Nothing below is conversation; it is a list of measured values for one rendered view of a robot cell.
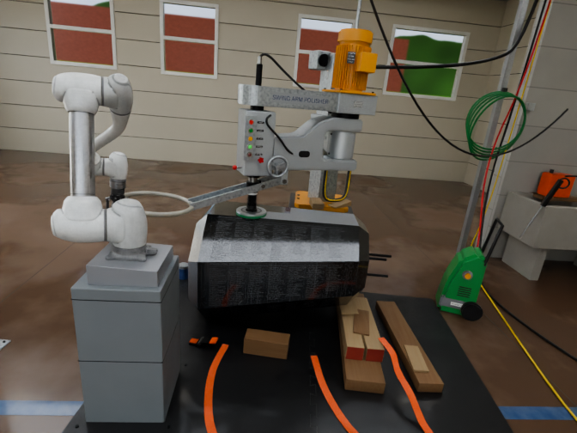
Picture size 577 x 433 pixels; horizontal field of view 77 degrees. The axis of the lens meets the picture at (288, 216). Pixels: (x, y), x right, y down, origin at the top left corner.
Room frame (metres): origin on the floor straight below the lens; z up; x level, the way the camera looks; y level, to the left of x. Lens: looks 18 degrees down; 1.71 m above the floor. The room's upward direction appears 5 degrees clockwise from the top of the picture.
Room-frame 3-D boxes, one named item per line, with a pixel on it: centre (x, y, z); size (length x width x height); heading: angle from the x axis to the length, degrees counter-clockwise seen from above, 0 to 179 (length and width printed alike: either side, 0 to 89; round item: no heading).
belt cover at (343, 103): (2.63, -0.06, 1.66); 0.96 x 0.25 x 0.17; 112
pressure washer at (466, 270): (2.93, -1.59, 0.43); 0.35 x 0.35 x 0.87; 74
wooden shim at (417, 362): (2.07, -0.94, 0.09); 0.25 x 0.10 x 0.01; 179
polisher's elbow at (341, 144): (2.75, -0.34, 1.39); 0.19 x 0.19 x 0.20
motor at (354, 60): (2.73, -0.35, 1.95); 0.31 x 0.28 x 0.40; 22
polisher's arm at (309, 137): (2.63, -0.10, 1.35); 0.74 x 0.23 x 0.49; 112
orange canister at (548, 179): (4.16, -3.05, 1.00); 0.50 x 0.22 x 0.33; 96
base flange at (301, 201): (3.39, -0.29, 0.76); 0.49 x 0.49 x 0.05; 89
